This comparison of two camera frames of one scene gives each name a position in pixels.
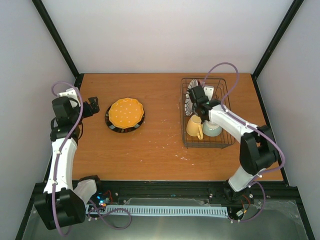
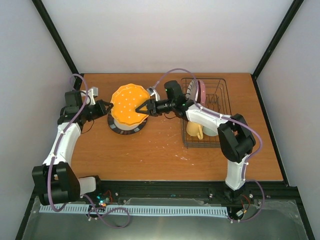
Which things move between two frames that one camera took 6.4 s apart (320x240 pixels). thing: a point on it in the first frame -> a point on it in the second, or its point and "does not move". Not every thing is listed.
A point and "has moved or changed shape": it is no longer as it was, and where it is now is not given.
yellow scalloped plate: [125, 113] has moved or changed shape
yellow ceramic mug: [194, 127] does not move
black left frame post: [49, 23] does not move
